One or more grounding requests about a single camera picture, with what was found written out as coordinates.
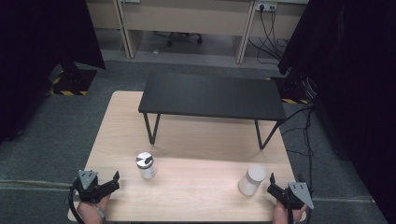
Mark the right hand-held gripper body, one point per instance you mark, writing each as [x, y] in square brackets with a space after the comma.
[295, 194]

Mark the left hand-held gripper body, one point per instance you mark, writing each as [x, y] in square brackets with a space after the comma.
[90, 188]

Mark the white cylindrical container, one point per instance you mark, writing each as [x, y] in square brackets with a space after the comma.
[252, 180]

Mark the glass jar with silver lid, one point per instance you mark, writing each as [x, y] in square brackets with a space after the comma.
[145, 165]

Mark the black raised shelf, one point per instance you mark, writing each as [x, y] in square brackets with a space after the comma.
[214, 96]

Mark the person's left hand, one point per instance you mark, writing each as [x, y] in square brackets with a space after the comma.
[91, 212]

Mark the person's right hand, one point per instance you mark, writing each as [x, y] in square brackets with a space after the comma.
[281, 215]

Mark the black stand base striped edge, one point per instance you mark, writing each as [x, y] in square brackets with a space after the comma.
[73, 81]
[294, 90]

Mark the black curtain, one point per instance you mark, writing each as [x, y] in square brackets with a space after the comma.
[348, 77]
[40, 56]

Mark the office chair base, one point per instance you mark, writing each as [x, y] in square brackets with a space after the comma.
[183, 38]

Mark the beige office desk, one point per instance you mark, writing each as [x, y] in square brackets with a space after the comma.
[193, 21]

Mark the white wall socket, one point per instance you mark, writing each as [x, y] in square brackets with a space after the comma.
[265, 5]

